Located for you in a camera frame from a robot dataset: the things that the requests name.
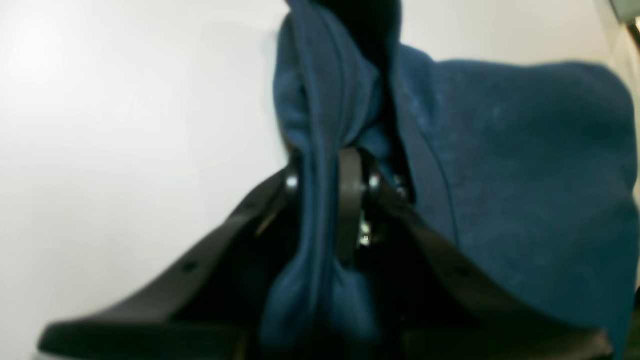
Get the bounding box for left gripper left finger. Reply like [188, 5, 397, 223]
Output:
[38, 160, 299, 360]

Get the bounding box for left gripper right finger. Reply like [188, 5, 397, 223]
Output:
[336, 147, 615, 360]

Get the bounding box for dark blue T-shirt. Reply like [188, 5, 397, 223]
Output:
[259, 0, 639, 360]

